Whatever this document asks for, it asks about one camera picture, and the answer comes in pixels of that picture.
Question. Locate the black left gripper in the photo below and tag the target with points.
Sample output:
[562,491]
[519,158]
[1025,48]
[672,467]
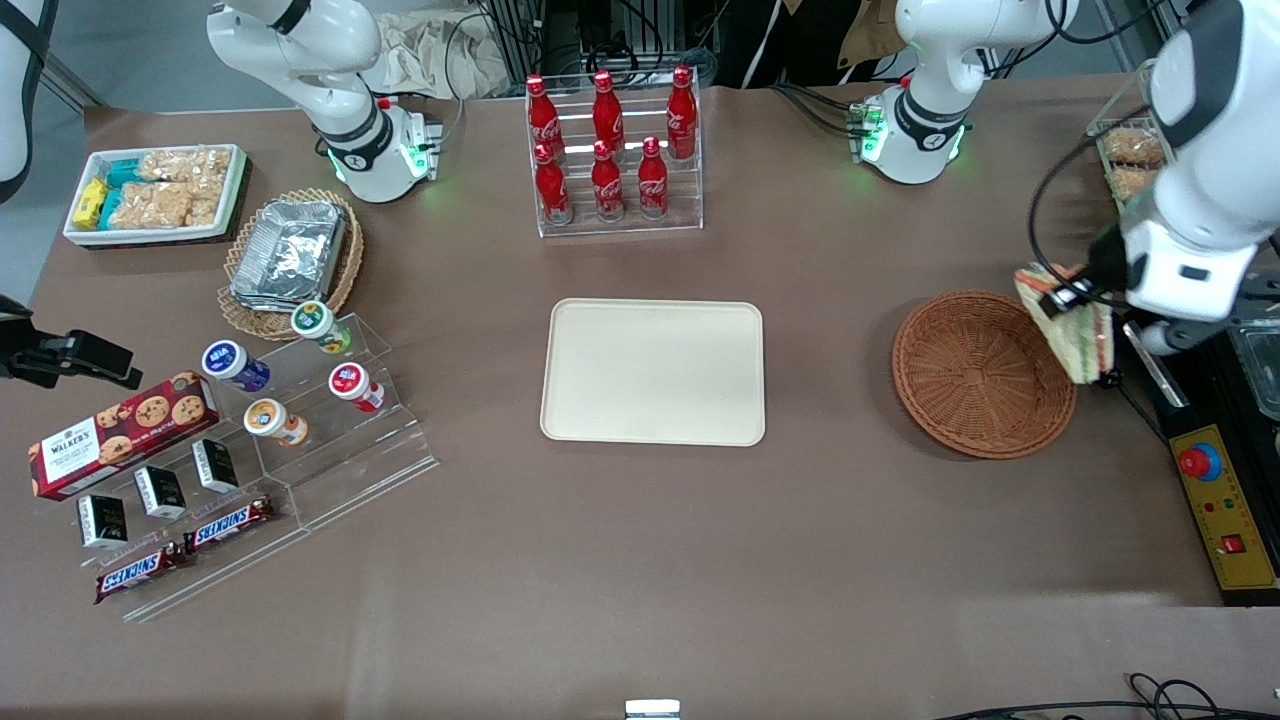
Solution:
[1107,257]

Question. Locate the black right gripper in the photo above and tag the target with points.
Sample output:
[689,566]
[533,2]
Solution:
[30,356]

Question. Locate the triangular sandwich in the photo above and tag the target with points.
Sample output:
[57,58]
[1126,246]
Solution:
[1085,340]

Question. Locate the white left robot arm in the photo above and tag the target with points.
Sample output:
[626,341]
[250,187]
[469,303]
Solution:
[1200,150]

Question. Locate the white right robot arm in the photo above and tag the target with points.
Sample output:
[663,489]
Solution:
[340,110]

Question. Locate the round brown wicker basket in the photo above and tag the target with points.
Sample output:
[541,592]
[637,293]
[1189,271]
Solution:
[970,375]

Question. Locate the flat light wicker basket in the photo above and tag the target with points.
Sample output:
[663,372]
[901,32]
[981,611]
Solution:
[345,260]

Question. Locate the beige plastic serving tray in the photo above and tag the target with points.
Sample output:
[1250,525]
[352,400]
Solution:
[652,372]

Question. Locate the red Walkers cookie box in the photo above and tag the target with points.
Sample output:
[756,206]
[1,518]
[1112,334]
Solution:
[120,435]

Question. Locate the clear rice cracker pack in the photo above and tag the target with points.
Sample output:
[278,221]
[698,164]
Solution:
[1135,147]
[150,205]
[185,165]
[1130,183]

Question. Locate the blue cap yogurt bottle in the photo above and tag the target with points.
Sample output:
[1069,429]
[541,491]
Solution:
[232,363]

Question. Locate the small black white box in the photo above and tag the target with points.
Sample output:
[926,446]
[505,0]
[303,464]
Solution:
[160,492]
[102,522]
[215,466]

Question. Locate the teal snack packet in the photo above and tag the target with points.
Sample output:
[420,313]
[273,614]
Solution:
[109,208]
[122,172]

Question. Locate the yellow snack packet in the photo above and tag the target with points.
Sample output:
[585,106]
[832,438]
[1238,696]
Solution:
[90,203]

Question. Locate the orange cap yogurt bottle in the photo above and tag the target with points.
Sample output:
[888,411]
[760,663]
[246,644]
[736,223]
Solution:
[272,420]

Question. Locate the clear plastic container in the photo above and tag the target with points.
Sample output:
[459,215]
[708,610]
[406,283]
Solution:
[1262,370]

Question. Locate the Snickers chocolate bar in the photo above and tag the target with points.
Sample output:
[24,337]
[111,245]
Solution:
[230,525]
[140,572]

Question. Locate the white rectangular snack bin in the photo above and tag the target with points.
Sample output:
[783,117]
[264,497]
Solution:
[232,195]

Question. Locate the stack of foil trays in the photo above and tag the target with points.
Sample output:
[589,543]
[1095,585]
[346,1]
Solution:
[290,255]

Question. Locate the red emergency stop button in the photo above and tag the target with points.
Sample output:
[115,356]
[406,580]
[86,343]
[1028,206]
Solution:
[1200,462]

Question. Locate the green cap yogurt bottle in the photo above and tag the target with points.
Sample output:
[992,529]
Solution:
[318,324]

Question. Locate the red cap yogurt bottle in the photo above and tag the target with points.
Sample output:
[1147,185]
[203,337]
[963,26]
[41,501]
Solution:
[352,385]

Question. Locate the clear acrylic stepped display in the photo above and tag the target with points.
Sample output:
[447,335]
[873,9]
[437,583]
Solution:
[350,470]

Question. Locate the yellow panel control box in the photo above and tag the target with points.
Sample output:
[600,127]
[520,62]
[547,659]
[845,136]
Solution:
[1235,510]

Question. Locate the grey aluminium bar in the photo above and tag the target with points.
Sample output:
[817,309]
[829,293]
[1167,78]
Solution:
[70,80]

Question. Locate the red cola bottle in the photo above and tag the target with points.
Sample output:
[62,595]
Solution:
[544,118]
[552,190]
[607,185]
[607,110]
[652,185]
[681,115]

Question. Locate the crumpled beige paper bag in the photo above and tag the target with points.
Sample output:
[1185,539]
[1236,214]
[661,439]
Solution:
[430,55]

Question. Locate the clear acrylic bottle stand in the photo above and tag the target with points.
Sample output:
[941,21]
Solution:
[625,228]

